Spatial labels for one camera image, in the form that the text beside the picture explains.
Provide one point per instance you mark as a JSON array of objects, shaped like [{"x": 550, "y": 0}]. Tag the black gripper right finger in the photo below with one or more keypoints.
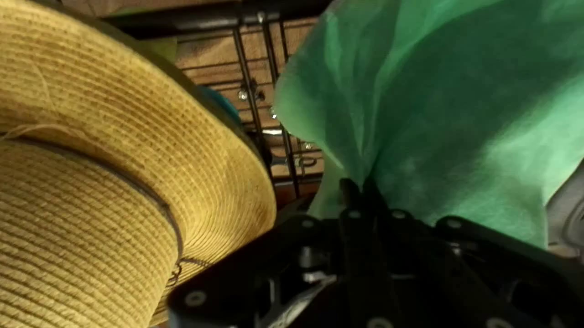
[{"x": 463, "y": 278}]

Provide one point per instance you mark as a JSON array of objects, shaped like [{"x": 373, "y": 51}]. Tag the green towel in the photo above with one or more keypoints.
[{"x": 463, "y": 109}]

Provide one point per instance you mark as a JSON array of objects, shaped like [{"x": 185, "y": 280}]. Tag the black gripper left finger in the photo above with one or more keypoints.
[{"x": 267, "y": 273}]

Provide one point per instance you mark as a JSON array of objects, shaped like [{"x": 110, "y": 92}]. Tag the straw hat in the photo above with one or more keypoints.
[{"x": 92, "y": 182}]

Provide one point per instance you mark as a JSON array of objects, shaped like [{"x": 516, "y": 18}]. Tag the black metal shoe rack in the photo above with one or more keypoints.
[{"x": 256, "y": 91}]

